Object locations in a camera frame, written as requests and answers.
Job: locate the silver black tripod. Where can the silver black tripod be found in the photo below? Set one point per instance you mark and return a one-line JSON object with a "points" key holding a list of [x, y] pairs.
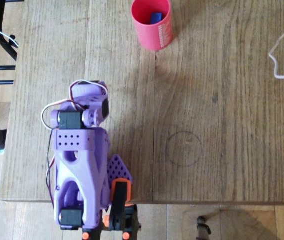
{"points": [[203, 223]]}

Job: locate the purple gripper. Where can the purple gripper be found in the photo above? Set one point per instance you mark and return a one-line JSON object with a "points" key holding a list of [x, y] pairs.
{"points": [[85, 88]]}

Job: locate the orange black table clamp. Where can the orange black table clamp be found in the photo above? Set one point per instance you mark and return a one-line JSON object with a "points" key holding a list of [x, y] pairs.
{"points": [[119, 197]]}

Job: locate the blue toy brick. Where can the blue toy brick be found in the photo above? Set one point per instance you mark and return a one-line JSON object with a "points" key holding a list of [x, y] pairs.
{"points": [[155, 18]]}

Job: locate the red cup with white print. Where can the red cup with white print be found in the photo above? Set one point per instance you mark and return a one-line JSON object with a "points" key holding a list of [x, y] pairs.
{"points": [[151, 37]]}

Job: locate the purple robot arm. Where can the purple robot arm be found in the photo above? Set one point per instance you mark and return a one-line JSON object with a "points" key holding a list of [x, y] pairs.
{"points": [[81, 170]]}

